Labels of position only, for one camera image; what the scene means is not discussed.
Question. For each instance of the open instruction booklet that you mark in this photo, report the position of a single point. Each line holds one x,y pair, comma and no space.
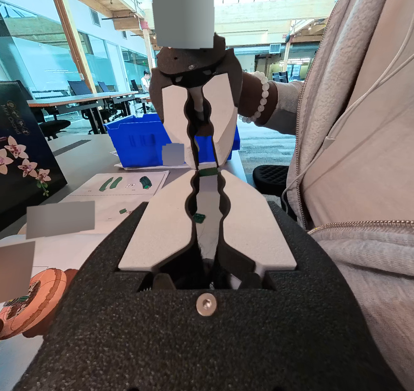
106,200

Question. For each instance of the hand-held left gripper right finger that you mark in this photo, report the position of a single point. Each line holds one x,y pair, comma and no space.
255,229

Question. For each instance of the wooden-edged background desk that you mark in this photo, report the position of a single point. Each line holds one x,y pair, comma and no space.
142,97
84,97

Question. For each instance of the blue plastic bin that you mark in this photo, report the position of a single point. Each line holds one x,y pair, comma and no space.
135,142

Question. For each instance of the person's right forearm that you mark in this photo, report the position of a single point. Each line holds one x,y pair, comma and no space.
286,106

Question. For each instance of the small dark green slope brick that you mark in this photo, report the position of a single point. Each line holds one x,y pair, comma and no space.
199,218
208,172

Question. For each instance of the black orchid print set box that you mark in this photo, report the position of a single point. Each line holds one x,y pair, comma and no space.
13,197

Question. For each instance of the black mesh office chair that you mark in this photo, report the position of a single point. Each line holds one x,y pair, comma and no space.
270,177

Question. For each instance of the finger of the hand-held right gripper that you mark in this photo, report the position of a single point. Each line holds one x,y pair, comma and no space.
223,112
174,112

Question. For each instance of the dark blue office chair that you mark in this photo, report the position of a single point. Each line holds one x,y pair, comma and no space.
104,87
79,88

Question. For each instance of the person's right hand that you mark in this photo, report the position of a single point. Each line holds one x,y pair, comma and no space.
250,93

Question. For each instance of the white paper sheet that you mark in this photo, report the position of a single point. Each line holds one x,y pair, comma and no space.
142,167

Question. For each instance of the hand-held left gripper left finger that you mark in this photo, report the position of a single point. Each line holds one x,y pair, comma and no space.
155,229

